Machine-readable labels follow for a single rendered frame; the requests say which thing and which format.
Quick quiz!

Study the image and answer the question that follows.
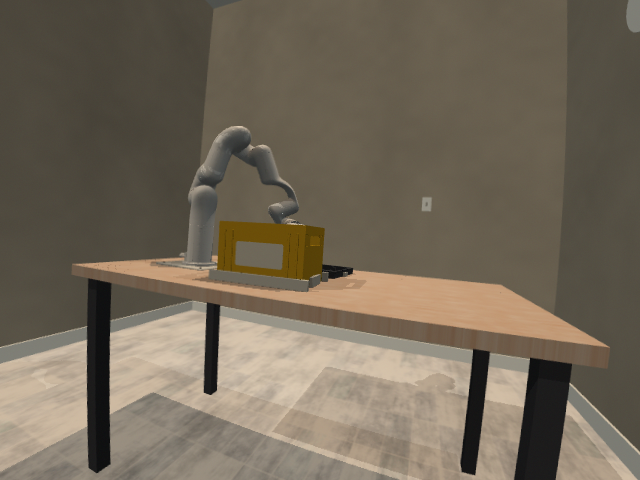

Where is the yellow divided crate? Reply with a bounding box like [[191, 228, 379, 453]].
[[217, 221, 325, 282]]

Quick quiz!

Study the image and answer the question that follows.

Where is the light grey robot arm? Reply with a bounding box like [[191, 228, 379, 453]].
[[179, 126, 299, 266]]

